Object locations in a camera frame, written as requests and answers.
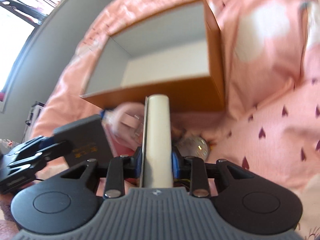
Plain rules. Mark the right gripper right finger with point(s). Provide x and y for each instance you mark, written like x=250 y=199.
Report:
x=192 y=169

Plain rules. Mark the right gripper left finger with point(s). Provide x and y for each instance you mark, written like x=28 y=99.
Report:
x=119 y=169

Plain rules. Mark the white rectangular case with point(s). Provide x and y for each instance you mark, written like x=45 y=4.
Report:
x=156 y=148

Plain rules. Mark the dark grey small box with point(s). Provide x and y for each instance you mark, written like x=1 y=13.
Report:
x=87 y=138

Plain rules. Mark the pink fabric pouch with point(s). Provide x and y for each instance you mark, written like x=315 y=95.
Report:
x=124 y=127

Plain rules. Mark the pink patterned duvet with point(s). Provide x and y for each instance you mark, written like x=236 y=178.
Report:
x=271 y=60

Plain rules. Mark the orange cardboard box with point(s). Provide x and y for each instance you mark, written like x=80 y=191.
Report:
x=175 y=52

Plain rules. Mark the window with frame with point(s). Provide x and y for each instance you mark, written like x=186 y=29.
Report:
x=19 y=19

